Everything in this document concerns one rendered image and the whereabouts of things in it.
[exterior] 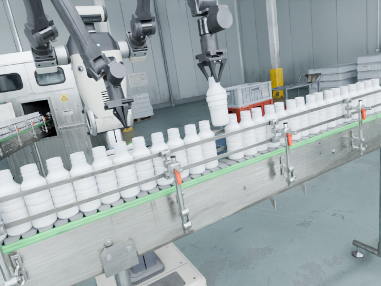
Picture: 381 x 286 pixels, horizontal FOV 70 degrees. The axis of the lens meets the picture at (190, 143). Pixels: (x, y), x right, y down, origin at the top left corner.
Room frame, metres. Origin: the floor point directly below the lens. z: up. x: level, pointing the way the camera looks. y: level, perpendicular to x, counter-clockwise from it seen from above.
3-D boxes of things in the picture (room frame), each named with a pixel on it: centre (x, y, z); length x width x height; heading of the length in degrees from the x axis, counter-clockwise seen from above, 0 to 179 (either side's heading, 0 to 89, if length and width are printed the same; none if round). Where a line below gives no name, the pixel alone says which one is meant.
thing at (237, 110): (3.46, -0.77, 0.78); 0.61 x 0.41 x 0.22; 123
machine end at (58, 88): (4.81, 2.24, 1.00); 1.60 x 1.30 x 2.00; 9
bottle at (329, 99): (1.21, -0.64, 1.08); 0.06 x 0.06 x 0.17
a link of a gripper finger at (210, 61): (0.94, -0.12, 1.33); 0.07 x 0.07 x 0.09; 27
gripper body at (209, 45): (0.94, -0.11, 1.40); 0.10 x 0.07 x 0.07; 27
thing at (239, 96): (3.46, -0.76, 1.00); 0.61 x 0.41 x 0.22; 124
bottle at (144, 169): (0.82, 0.16, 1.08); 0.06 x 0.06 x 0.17
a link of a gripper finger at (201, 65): (0.95, -0.11, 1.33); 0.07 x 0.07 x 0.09; 27
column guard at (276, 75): (10.56, -3.63, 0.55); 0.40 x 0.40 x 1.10; 27
